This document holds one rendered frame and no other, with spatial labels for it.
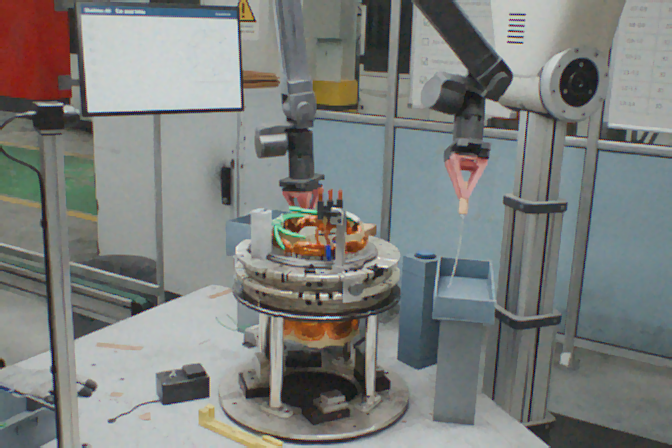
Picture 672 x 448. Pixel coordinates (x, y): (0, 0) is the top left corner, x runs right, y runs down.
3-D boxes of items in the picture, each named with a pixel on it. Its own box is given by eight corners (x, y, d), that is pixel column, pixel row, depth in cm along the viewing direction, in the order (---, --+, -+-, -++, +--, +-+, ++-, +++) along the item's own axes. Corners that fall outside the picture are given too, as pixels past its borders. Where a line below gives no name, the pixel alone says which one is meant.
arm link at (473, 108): (492, 89, 146) (472, 96, 151) (465, 79, 143) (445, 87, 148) (490, 124, 145) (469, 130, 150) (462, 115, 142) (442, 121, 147)
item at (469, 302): (481, 446, 143) (495, 301, 136) (423, 439, 144) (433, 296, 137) (479, 386, 167) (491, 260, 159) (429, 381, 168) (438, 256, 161)
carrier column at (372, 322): (359, 405, 152) (364, 306, 147) (364, 400, 154) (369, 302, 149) (371, 408, 151) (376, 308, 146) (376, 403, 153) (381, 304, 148)
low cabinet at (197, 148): (298, 302, 434) (303, 85, 403) (236, 333, 388) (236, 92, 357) (162, 268, 484) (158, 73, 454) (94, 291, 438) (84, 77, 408)
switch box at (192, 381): (155, 392, 159) (154, 367, 157) (201, 384, 163) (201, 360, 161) (162, 406, 153) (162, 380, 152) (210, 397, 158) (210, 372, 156)
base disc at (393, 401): (179, 409, 150) (179, 405, 150) (277, 339, 184) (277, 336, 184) (364, 461, 135) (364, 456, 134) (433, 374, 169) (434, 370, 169)
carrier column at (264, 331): (256, 371, 165) (257, 279, 160) (262, 367, 167) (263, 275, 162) (266, 374, 164) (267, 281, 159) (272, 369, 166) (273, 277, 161)
